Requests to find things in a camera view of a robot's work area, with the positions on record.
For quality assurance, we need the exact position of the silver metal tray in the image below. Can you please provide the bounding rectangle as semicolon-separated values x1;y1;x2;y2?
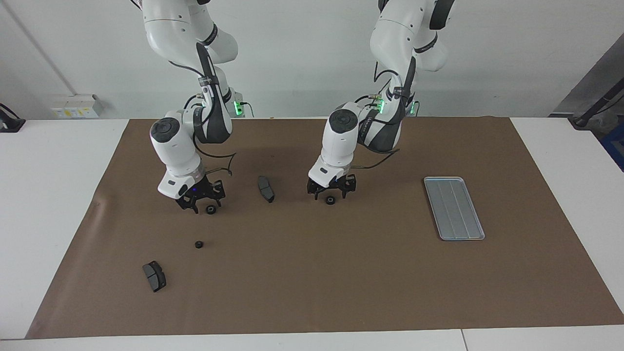
423;176;486;241

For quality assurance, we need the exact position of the dark grey brake pad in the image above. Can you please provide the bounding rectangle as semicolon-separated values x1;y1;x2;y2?
257;175;275;204
142;261;167;293

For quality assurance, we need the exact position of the brown table mat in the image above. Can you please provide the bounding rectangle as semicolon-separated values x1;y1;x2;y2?
25;116;624;340

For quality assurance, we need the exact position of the black stand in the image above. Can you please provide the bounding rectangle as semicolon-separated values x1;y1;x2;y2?
570;80;624;131

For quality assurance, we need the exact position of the blue object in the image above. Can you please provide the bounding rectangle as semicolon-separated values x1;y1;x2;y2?
601;121;624;172

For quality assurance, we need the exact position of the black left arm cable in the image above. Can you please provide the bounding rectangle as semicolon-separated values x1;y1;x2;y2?
349;68;416;171

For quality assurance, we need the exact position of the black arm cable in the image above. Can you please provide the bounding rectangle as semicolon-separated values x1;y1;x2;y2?
181;44;238;177
349;68;416;171

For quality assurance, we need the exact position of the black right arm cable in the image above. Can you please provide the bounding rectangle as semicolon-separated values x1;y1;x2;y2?
181;44;238;177

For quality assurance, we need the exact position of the white wall socket box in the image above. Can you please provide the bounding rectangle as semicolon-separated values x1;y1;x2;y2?
51;94;104;119

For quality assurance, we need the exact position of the black bracket object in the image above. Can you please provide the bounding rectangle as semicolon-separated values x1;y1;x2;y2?
0;102;26;133

